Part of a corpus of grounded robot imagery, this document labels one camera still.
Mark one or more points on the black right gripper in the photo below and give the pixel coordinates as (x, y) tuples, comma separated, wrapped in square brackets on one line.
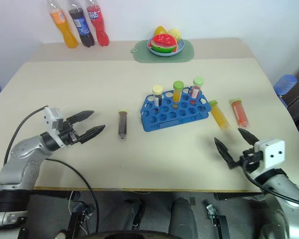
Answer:
[(249, 159)]

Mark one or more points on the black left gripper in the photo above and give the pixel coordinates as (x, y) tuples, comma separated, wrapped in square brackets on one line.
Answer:
[(69, 134)]

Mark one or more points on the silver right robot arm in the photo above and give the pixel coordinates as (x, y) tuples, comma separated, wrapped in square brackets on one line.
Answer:
[(286, 199)]

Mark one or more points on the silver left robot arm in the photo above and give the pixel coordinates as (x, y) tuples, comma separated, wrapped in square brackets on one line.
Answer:
[(22, 159)]

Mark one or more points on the orange-red tube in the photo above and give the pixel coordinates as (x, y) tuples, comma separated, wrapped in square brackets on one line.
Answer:
[(240, 114)]

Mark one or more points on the dark brown tube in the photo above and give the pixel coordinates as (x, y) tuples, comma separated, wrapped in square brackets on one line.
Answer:
[(122, 124)]

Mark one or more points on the red tube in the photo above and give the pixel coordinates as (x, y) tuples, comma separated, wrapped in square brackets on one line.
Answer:
[(196, 88)]

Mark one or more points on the blue test tube rack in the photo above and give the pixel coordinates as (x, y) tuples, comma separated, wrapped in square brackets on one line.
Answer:
[(174, 110)]

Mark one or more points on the black tube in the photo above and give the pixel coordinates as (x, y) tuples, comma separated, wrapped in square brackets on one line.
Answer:
[(157, 98)]

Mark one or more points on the stack of blue stools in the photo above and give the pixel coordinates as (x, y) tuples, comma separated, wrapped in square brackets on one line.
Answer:
[(284, 85)]

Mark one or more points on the grey robot right leg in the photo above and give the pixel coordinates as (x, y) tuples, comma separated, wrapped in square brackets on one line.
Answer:
[(182, 216)]

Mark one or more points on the grey robot leg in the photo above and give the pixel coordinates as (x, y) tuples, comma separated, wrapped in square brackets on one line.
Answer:
[(182, 216), (122, 216)]

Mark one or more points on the dark cola bottle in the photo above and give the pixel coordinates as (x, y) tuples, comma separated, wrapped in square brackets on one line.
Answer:
[(82, 27)]

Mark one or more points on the grey robot left leg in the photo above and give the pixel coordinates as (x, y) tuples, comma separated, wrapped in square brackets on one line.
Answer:
[(122, 216)]

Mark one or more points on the orange soda bottle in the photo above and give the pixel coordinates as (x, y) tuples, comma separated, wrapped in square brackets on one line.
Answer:
[(64, 27)]

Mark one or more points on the red soda bottle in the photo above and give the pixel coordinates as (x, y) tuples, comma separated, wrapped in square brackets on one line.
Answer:
[(99, 25)]

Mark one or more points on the green silicone mat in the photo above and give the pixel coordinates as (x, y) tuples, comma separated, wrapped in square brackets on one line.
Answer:
[(189, 53)]

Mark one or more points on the blue plate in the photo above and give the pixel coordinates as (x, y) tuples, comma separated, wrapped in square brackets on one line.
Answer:
[(167, 51)]

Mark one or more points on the toy watermelon slice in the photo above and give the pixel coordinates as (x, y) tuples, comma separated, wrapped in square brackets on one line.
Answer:
[(163, 43)]

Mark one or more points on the orange toy fruit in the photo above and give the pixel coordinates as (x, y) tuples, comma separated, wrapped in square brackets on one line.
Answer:
[(160, 31)]

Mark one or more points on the yellow toy fruit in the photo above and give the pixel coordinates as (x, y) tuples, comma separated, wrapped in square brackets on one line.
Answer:
[(175, 33)]

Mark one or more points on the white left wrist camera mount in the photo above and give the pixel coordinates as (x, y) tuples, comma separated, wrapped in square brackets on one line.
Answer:
[(53, 119)]

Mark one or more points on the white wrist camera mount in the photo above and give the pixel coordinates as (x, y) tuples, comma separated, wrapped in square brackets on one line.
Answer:
[(272, 152), (53, 119)]

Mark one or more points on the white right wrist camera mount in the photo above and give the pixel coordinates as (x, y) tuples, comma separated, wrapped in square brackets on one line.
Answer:
[(272, 152)]

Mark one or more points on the black caster bracket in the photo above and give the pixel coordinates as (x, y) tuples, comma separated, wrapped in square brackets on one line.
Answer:
[(76, 220), (218, 220)]

